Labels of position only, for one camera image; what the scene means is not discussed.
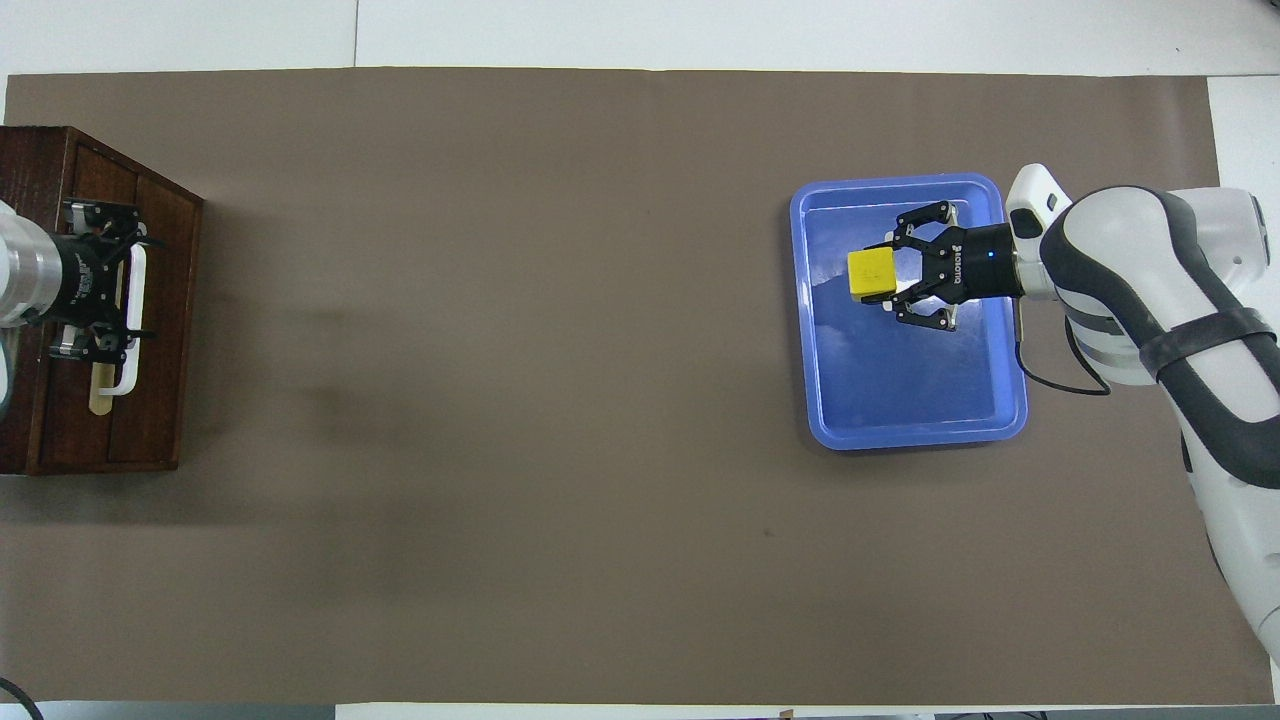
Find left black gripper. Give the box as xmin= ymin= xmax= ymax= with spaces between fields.
xmin=44 ymin=197 xmax=173 ymax=365

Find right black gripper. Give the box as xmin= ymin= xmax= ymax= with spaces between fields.
xmin=878 ymin=200 xmax=1027 ymax=333

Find white drawer handle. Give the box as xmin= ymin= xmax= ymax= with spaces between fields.
xmin=96 ymin=241 xmax=148 ymax=399

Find yellow cube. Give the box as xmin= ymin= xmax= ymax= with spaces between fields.
xmin=846 ymin=247 xmax=899 ymax=304

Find wooden drawer with dark front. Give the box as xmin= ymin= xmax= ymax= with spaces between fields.
xmin=40 ymin=140 xmax=205 ymax=471

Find dark wooden drawer cabinet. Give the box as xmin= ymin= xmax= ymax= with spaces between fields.
xmin=0 ymin=127 xmax=206 ymax=478

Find blue plastic tray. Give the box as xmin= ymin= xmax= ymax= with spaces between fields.
xmin=789 ymin=173 xmax=1030 ymax=452

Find brown table mat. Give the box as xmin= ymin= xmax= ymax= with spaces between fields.
xmin=0 ymin=66 xmax=1276 ymax=706

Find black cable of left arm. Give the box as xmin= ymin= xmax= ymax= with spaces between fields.
xmin=0 ymin=677 xmax=45 ymax=720

